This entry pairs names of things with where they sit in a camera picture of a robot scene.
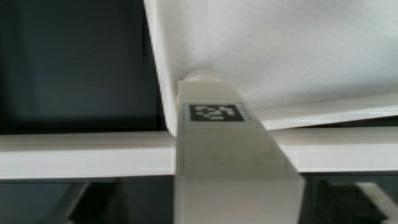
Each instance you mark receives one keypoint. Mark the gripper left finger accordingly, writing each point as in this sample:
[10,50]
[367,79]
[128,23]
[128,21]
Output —
[90,204]

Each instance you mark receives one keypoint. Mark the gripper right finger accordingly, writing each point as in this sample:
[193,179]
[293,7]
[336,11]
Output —
[352,200]

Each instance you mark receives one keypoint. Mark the white desk leg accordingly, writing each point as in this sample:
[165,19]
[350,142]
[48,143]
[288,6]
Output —
[238,186]

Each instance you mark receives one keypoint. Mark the white desk top tray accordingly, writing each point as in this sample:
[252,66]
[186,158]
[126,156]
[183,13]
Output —
[302,51]

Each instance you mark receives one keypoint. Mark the white front rail fence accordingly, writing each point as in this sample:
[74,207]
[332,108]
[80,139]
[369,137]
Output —
[97,155]

